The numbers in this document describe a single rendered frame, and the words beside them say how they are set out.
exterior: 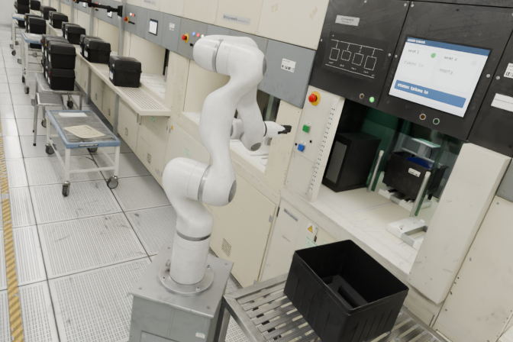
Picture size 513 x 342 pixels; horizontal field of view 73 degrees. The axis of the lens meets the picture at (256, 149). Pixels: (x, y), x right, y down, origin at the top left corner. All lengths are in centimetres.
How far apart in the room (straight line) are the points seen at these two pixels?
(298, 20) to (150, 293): 135
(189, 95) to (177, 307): 198
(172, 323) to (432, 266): 88
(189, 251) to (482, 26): 114
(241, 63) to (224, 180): 34
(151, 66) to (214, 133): 335
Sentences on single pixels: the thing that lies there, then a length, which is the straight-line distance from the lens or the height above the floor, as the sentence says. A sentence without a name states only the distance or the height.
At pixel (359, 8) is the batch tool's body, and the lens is 158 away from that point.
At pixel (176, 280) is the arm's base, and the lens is 126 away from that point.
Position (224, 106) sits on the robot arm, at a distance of 103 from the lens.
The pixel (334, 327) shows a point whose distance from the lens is 116.
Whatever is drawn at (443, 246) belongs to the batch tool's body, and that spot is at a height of 107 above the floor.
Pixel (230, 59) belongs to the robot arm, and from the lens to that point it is 103.
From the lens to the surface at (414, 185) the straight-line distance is 198.
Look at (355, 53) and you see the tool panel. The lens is 154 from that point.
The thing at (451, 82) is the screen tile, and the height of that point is 157.
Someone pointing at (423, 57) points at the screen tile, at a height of 162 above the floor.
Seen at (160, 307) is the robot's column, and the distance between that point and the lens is 125.
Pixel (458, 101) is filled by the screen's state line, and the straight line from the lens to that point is 131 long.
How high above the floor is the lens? 161
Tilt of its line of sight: 19 degrees down
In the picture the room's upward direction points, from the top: 12 degrees clockwise
